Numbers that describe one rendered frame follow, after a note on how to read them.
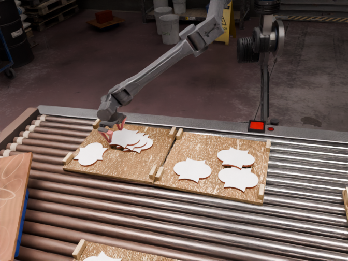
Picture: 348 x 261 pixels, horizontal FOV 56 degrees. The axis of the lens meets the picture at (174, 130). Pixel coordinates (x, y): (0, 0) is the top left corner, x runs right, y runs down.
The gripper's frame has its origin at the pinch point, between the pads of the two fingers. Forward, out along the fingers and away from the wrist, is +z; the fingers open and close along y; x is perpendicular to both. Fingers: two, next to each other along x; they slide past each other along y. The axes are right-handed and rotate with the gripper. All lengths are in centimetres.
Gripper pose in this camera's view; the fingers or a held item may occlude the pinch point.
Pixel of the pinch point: (114, 134)
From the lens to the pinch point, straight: 152.4
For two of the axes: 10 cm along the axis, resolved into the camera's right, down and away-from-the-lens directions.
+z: 0.5, 8.1, 5.9
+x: -9.2, -1.9, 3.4
